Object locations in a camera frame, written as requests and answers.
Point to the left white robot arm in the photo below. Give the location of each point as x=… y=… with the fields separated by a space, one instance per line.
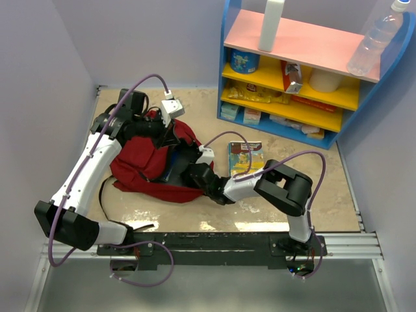
x=64 y=217

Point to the white bottle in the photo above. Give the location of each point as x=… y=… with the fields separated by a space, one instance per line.
x=271 y=20

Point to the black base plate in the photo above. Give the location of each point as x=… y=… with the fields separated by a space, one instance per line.
x=274 y=250

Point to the yellow snack bag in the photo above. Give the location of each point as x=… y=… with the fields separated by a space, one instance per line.
x=258 y=94

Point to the lower book under booklet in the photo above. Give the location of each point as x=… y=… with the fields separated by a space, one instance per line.
x=239 y=158

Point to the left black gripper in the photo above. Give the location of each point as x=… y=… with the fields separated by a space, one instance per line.
x=167 y=136

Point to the blue round tin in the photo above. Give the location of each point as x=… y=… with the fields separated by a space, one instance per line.
x=244 y=62

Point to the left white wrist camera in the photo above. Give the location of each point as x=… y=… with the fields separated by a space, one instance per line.
x=171 y=109

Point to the red flat box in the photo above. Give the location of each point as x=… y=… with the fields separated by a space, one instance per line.
x=316 y=104

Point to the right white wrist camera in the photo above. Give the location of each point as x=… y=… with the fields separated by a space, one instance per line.
x=206 y=155

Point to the red backpack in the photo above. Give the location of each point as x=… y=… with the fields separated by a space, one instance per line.
x=140 y=167

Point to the clear plastic water bottle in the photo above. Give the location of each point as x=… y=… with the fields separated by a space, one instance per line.
x=377 y=38

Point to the white wrapped packs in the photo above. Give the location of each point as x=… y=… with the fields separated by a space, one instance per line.
x=309 y=131

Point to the blue wooden shelf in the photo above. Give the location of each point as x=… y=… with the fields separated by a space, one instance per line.
x=311 y=46

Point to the red snack box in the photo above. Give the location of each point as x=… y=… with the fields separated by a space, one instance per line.
x=292 y=77

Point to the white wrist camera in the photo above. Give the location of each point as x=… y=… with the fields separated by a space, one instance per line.
x=171 y=109
x=206 y=155

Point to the blue treehouse book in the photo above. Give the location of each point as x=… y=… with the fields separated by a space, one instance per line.
x=172 y=175

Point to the white paper roll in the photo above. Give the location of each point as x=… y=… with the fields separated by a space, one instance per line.
x=324 y=81

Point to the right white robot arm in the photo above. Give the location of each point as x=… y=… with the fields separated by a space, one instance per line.
x=287 y=189

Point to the pink tissue pack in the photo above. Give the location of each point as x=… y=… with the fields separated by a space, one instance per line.
x=251 y=116

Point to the teal tissue pack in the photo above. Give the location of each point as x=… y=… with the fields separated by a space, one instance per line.
x=229 y=111

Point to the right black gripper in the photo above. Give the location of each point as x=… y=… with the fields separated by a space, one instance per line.
x=186 y=179

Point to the aluminium rail frame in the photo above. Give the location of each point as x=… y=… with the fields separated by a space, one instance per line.
x=351 y=278

